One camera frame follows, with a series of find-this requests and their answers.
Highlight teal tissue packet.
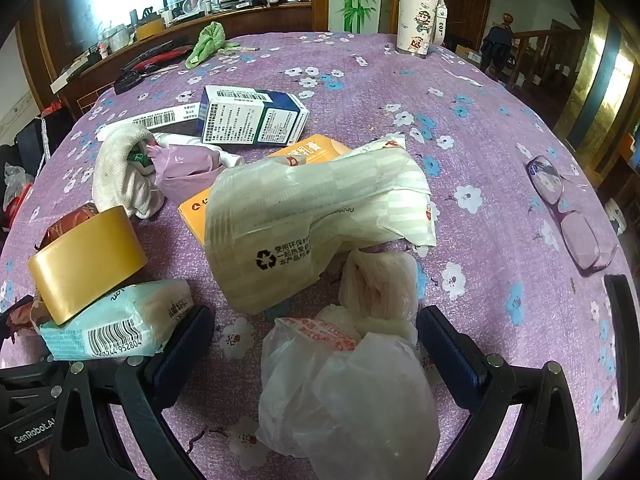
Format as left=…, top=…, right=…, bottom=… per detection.
left=39, top=280, right=197, bottom=362

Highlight wooden door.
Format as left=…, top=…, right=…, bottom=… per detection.
left=442, top=0, right=496, bottom=52

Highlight green cloth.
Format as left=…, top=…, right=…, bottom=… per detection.
left=185, top=21, right=240, bottom=70

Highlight purple floral tablecloth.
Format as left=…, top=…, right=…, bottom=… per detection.
left=0, top=30, right=637, bottom=480

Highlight flat white barcode box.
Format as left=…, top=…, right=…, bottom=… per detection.
left=95, top=104, right=202, bottom=137

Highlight small black object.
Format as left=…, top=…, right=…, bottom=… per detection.
left=113, top=71, right=149, bottom=96

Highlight red snack wrapper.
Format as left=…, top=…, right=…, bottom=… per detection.
left=34, top=202, right=99, bottom=252

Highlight wooden counter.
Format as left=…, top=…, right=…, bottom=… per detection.
left=35, top=0, right=316, bottom=117

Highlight large white plastic bag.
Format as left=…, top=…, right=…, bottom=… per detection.
left=205, top=142, right=438, bottom=316

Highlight wide tan tape roll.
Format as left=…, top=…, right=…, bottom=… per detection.
left=27, top=205, right=149, bottom=326

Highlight wooden stair railing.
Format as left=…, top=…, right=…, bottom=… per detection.
left=481, top=12, right=577, bottom=102

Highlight black bag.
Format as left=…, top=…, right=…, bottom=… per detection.
left=14, top=105, right=76, bottom=177

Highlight red black hand tool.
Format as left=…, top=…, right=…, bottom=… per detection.
left=122, top=42, right=194, bottom=74

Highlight pink red wrapper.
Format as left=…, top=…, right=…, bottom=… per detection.
left=0, top=294, right=47, bottom=347

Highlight crumpled transparent plastic bag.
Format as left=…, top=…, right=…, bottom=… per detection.
left=2, top=162, right=37, bottom=212

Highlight clear plastic bag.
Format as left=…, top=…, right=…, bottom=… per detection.
left=257, top=305, right=442, bottom=480

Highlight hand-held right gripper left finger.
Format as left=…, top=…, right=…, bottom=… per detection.
left=47, top=304, right=216, bottom=480

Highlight orange cardboard box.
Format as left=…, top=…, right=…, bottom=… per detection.
left=177, top=133, right=352, bottom=249

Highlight blue white medicine box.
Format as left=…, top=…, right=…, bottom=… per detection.
left=200, top=85, right=310, bottom=147

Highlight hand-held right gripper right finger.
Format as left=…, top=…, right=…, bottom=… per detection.
left=416, top=305, right=583, bottom=480

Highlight pink plastic bag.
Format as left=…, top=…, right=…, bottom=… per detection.
left=149, top=142, right=224, bottom=206

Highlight crumpled white tissue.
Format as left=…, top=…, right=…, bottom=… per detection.
left=338, top=249, right=419, bottom=346

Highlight white cartoon tumbler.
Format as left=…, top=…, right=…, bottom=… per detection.
left=396, top=0, right=445, bottom=57

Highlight purple eyeglasses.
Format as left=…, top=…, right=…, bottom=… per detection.
left=525, top=155, right=622, bottom=276

